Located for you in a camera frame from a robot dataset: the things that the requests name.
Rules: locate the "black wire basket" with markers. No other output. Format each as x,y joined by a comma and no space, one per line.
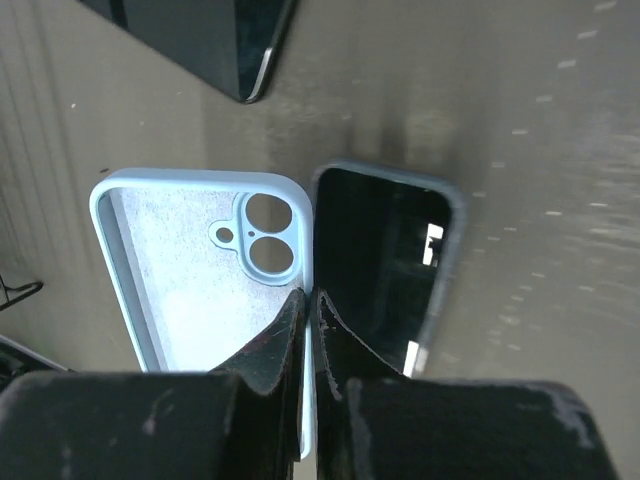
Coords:
12,295

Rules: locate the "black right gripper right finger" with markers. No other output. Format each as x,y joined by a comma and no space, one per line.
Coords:
375,423

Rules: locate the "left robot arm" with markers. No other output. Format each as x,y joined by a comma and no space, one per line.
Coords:
17,360

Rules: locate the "light blue phone case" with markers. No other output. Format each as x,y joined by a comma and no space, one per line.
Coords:
201,261

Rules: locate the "black phone dark screen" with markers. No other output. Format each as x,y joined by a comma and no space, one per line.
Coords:
232,45

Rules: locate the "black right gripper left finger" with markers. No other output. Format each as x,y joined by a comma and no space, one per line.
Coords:
240,420

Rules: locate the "teal phone dark screen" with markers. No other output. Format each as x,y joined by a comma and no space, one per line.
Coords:
385,246

